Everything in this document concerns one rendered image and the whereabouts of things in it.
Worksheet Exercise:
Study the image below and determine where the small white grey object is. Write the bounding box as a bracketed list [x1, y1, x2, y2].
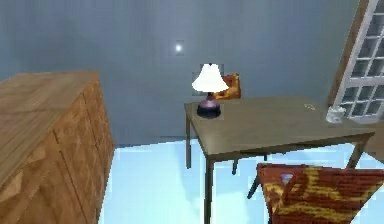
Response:
[325, 105, 347, 125]

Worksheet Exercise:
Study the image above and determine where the white shade purple table lamp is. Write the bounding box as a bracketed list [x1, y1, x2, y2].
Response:
[191, 62, 230, 120]

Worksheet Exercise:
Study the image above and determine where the brown wooden chest of drawers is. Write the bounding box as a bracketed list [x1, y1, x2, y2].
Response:
[0, 70, 116, 224]

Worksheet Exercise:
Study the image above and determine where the olive brown table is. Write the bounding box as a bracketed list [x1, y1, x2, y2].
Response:
[184, 95, 376, 224]

